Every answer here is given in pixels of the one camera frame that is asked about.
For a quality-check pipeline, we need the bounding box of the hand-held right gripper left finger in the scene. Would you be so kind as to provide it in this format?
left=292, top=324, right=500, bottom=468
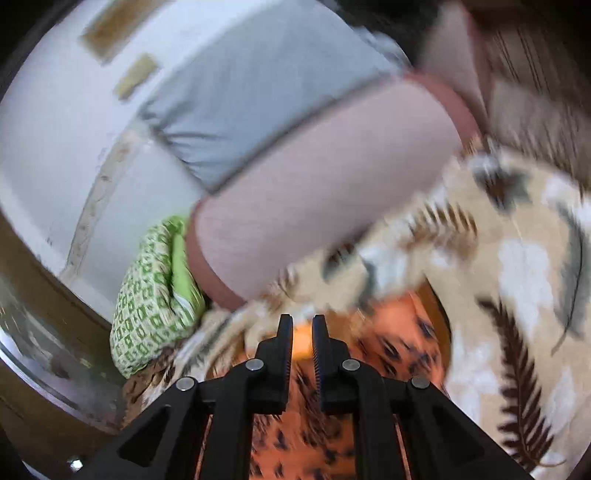
left=69, top=314, right=294, bottom=480

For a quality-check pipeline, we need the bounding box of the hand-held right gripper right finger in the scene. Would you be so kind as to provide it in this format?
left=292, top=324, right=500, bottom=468
left=312, top=314, right=536, bottom=480

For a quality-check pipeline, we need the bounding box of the orange floral garment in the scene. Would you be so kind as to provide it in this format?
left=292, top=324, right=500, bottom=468
left=198, top=291, right=452, bottom=480

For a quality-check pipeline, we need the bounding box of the green checked pillow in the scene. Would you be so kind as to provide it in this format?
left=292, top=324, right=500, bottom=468
left=110, top=215, right=207, bottom=379

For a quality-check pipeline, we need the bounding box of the pink bolster cushion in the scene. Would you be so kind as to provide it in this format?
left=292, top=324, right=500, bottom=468
left=185, top=71, right=483, bottom=310

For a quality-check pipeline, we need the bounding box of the leaf print blanket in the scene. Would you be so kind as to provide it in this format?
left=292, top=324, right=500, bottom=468
left=124, top=148, right=591, bottom=480

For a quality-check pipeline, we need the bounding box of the wooden door with glass panel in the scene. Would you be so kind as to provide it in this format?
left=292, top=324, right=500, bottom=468
left=0, top=217, right=126, bottom=480

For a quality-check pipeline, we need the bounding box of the grey pillow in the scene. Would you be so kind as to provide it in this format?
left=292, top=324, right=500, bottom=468
left=139, top=0, right=411, bottom=195

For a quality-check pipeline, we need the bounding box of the pink quilted cushion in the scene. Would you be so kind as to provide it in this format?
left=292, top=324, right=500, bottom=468
left=418, top=4, right=492, bottom=139

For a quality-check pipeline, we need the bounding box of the striped cushion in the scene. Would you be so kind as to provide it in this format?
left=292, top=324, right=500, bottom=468
left=482, top=16, right=591, bottom=195

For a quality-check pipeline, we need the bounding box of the dark fur garment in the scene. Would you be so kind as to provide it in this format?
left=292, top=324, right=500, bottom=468
left=402, top=0, right=467, bottom=65

